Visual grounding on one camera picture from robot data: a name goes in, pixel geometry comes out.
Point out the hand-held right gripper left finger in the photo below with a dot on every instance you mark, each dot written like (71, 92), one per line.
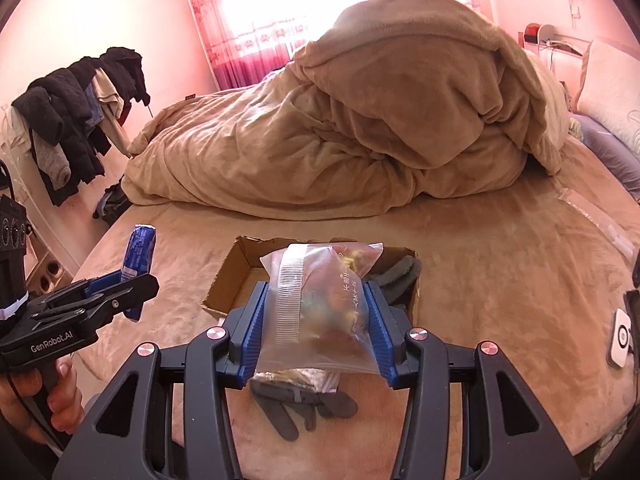
(251, 332)

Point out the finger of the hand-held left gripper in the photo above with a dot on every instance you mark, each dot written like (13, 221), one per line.
(102, 282)
(132, 295)

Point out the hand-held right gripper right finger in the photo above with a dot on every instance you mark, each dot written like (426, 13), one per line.
(381, 332)

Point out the blue snack packet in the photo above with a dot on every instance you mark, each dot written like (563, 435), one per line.
(139, 252)

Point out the brown cardboard box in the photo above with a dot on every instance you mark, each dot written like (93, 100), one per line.
(235, 280)

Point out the clear zip bag of small items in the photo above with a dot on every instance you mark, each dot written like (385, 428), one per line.
(325, 310)

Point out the person's left hand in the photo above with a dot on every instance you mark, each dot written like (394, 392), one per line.
(65, 400)

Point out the grey knit glove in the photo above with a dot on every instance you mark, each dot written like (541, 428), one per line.
(400, 272)

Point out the silver foil packet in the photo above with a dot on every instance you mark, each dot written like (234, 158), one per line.
(300, 376)

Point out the dark backpack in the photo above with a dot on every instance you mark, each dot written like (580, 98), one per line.
(112, 205)

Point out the dark grey glove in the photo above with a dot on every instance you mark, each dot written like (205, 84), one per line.
(295, 407)

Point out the bed with tan sheet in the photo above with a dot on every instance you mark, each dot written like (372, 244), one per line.
(475, 280)

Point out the grey garment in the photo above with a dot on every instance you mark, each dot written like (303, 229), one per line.
(52, 157)

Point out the beige garment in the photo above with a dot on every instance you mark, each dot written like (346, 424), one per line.
(110, 105)

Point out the black jacket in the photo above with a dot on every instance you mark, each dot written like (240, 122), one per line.
(55, 110)

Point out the tan fleece blanket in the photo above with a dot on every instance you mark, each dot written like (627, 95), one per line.
(350, 125)

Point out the black sweater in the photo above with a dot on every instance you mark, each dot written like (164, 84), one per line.
(125, 72)

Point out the white charger device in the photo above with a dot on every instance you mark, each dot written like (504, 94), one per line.
(622, 337)

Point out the clear plastic bag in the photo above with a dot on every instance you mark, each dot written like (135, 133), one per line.
(597, 217)

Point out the pink patterned curtain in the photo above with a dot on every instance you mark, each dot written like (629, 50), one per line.
(240, 25)

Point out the purple pillow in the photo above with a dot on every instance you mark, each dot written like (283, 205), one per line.
(607, 147)

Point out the white pillow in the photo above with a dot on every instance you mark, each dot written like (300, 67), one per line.
(612, 90)

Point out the red round object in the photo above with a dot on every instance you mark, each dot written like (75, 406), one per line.
(531, 32)

